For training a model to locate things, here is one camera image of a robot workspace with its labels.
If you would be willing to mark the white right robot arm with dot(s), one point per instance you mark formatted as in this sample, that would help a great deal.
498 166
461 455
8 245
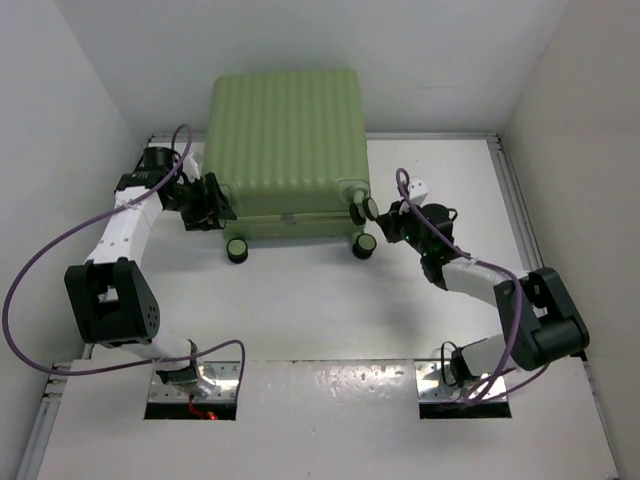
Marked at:
539 319

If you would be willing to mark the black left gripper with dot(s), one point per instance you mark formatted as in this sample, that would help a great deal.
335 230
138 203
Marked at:
208 205

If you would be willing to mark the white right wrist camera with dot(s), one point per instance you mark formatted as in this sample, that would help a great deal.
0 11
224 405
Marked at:
417 190

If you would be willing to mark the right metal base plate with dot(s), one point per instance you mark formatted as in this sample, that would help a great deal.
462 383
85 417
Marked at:
435 384

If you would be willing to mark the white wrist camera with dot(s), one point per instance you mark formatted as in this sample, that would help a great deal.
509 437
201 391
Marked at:
417 190
192 166

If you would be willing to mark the metal base plate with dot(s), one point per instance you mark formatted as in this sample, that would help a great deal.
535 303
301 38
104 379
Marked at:
217 384
435 384

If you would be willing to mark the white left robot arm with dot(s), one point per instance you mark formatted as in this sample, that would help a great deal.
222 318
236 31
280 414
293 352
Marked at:
112 302

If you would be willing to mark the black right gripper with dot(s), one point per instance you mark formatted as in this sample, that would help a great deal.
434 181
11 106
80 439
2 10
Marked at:
393 220

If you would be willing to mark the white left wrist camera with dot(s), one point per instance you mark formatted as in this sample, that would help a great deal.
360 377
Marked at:
192 166

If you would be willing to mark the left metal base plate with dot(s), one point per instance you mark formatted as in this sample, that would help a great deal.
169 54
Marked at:
217 384

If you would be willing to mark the green suitcase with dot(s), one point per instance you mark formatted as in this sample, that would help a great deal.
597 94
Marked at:
289 152

